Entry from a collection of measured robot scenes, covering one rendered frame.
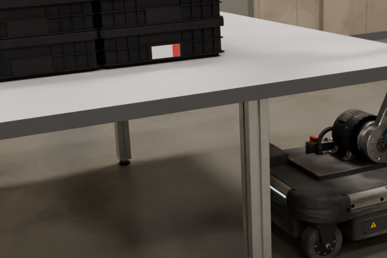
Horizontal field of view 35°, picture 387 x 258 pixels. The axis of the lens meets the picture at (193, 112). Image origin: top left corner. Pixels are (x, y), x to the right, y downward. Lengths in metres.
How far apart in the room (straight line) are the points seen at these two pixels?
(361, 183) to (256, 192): 0.56
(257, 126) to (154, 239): 0.85
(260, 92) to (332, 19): 4.64
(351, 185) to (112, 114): 0.99
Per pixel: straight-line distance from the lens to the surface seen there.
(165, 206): 2.62
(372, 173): 2.28
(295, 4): 6.05
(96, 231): 2.47
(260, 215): 1.76
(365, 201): 2.12
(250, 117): 1.64
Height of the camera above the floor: 1.05
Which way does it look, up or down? 15 degrees down
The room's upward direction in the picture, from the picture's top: 3 degrees counter-clockwise
